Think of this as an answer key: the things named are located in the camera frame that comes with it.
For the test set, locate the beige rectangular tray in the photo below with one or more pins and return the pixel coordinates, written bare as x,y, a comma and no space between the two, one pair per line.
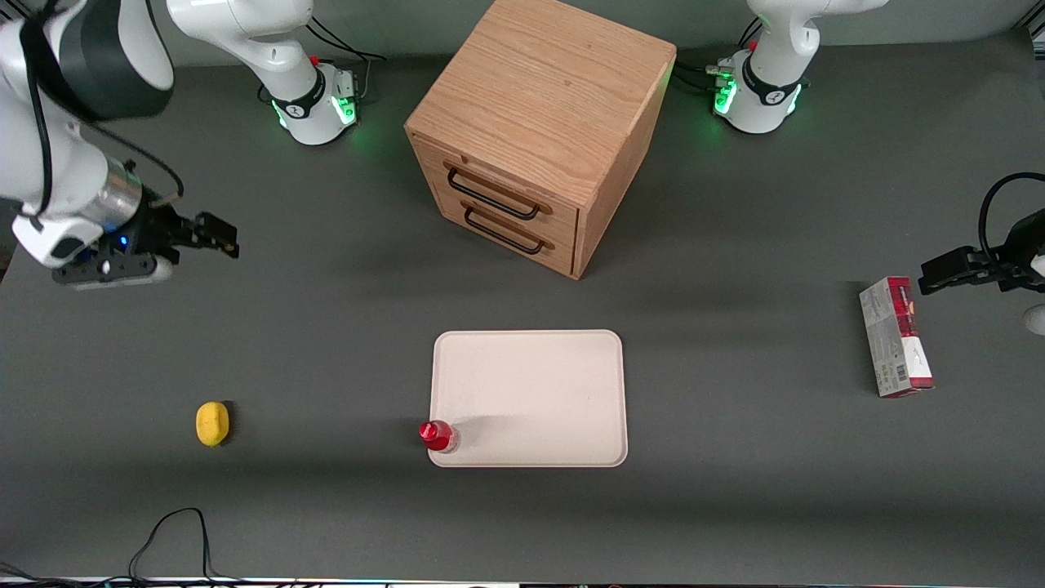
539,392

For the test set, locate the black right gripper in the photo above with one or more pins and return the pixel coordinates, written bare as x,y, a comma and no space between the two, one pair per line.
153,229

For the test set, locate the yellow lemon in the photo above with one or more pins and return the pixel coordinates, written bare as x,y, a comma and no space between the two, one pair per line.
212,423

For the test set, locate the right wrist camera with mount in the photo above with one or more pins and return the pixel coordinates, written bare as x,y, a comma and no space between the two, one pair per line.
114,269

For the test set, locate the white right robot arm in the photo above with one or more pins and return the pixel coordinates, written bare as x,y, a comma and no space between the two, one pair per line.
57,147

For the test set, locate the grey and red carton box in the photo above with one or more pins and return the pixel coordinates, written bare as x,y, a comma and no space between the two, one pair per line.
894,343

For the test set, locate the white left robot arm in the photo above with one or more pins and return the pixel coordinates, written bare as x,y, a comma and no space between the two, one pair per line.
775,73

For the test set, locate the red coke bottle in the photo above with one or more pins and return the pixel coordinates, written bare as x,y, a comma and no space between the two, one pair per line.
437,435

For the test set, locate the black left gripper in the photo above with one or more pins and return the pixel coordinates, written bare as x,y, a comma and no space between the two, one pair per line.
1020,245

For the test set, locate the wooden two-drawer cabinet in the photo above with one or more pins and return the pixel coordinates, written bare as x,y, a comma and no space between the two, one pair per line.
543,90

